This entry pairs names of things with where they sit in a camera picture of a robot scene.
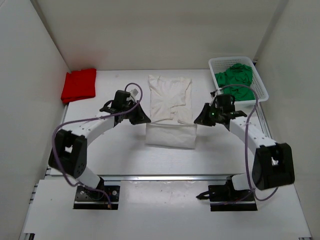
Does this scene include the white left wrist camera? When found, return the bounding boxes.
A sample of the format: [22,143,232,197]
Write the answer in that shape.
[129,88,139,100]

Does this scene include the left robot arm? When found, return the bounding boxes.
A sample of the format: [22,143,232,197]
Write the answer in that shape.
[48,89,151,200]

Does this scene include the aluminium table edge rail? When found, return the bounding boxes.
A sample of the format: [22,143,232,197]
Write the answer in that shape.
[44,174,233,183]

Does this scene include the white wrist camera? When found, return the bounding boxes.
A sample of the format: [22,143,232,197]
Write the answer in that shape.
[129,88,139,100]
[210,89,223,99]

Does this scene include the white t-shirt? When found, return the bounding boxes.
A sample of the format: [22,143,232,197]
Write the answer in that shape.
[145,75,197,149]

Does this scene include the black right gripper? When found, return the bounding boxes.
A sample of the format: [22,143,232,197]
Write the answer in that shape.
[195,103,224,127]

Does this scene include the green t-shirt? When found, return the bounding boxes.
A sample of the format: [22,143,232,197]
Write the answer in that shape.
[214,63,255,102]

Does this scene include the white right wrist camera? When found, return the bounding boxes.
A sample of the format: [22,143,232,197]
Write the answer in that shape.
[210,89,223,99]

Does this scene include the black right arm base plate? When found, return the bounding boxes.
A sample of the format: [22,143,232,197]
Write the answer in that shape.
[196,179,258,212]

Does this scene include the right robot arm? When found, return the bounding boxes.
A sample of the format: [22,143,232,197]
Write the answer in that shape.
[194,94,295,200]

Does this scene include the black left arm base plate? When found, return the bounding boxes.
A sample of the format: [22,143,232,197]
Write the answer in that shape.
[73,182,121,210]

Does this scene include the red t-shirt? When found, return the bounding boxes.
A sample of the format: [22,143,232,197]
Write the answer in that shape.
[60,68,97,104]

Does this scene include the white plastic basket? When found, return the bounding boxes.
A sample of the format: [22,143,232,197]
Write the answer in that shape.
[208,56,269,106]

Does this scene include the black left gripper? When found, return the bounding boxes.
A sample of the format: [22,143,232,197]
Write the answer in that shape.
[122,100,151,125]

